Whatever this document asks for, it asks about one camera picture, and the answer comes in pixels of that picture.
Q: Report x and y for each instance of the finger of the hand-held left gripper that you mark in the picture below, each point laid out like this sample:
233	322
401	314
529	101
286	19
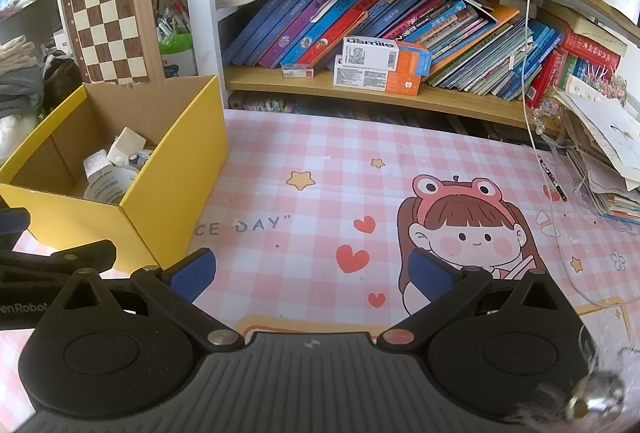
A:
12	223
85	255

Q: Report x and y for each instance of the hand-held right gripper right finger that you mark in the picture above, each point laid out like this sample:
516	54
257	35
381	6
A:
430	275

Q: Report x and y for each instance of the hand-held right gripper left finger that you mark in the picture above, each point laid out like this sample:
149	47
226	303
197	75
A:
195	270

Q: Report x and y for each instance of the clear tape roll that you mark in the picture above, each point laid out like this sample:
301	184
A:
107	190

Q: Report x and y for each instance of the white power adapter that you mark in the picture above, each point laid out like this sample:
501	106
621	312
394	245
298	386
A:
97	165

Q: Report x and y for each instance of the grey purple toy car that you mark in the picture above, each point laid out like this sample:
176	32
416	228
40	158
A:
139	159

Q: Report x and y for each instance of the yellow cardboard box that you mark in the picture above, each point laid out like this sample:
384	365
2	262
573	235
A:
170	153

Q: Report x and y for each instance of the white foam cube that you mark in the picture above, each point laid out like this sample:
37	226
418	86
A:
129	139

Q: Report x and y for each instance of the grey folded blanket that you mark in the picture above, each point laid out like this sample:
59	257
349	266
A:
17	88

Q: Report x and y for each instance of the black pen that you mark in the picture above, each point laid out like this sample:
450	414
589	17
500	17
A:
552	180

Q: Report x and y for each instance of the dark brown bag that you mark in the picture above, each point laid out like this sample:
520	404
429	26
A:
62	73

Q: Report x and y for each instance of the pink checkered desk mat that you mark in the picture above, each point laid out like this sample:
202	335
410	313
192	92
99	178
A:
325	153

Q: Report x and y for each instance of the beige folded cloth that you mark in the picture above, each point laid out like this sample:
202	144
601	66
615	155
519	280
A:
15	55

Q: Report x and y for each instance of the orange white carton box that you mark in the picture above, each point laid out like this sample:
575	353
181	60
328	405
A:
385	55
375	80

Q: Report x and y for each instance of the silver bell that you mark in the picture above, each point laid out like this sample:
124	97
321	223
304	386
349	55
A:
597	395

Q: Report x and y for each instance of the pile of papers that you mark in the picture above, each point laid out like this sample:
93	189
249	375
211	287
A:
600	148

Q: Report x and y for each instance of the wooden bookshelf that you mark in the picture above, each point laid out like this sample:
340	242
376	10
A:
300	85

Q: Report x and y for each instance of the green white pen cup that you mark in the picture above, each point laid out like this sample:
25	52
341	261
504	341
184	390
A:
176	55

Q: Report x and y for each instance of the brown white chessboard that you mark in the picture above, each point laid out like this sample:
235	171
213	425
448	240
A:
107	28

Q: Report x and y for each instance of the small red white box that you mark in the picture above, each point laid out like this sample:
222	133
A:
297	70

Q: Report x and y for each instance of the row of leaning books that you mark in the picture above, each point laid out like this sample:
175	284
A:
350	8

